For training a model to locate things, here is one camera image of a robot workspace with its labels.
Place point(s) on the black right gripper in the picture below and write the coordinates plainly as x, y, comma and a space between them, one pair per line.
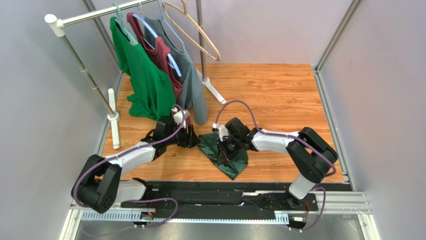
228, 147

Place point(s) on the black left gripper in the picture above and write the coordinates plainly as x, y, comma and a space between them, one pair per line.
190, 140

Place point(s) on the dark green cloth napkin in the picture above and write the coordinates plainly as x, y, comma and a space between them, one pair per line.
208, 145

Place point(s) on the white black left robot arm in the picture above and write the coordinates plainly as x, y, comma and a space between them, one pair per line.
99, 185

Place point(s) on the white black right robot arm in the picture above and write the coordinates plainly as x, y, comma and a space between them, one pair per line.
311, 154

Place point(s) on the grey-blue hanging shirt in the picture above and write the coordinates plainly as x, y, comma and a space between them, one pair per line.
192, 95

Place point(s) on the green hanging t-shirt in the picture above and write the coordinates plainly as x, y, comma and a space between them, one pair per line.
153, 95

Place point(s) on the maroon hanging shirt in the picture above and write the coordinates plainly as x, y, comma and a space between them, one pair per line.
156, 49

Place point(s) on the teal plastic hanger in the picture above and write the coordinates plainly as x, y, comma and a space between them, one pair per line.
124, 30

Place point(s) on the aluminium frame rail right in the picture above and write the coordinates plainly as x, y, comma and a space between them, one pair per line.
326, 84

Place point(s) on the aluminium front frame rail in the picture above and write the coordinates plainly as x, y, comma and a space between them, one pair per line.
345, 215

